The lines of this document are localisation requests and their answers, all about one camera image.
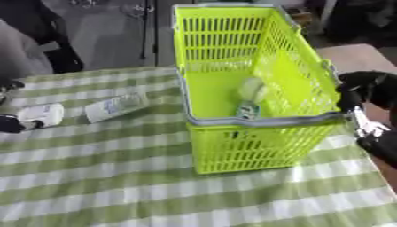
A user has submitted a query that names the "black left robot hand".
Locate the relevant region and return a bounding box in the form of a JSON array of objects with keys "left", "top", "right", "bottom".
[{"left": 0, "top": 79, "right": 47, "bottom": 134}]

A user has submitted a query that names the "small white bottle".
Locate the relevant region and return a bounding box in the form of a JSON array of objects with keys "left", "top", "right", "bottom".
[{"left": 13, "top": 102, "right": 67, "bottom": 129}]

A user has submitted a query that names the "white bottle with blue label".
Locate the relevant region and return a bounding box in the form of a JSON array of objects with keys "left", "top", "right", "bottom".
[{"left": 82, "top": 90, "right": 152, "bottom": 124}]

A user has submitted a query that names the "lime green plastic basket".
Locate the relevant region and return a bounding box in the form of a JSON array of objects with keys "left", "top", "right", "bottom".
[{"left": 170, "top": 3, "right": 347, "bottom": 176}]

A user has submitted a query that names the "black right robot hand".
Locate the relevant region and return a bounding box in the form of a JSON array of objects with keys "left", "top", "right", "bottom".
[{"left": 335, "top": 70, "right": 397, "bottom": 170}]

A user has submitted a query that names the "white bottle with green label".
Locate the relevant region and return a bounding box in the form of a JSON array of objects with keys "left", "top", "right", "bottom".
[{"left": 236, "top": 75, "right": 272, "bottom": 121}]

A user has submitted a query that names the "black chair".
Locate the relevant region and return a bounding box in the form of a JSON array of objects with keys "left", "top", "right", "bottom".
[{"left": 0, "top": 0, "right": 86, "bottom": 75}]

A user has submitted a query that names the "black tripod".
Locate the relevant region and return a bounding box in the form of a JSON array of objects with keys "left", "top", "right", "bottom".
[{"left": 136, "top": 0, "right": 161, "bottom": 67}]

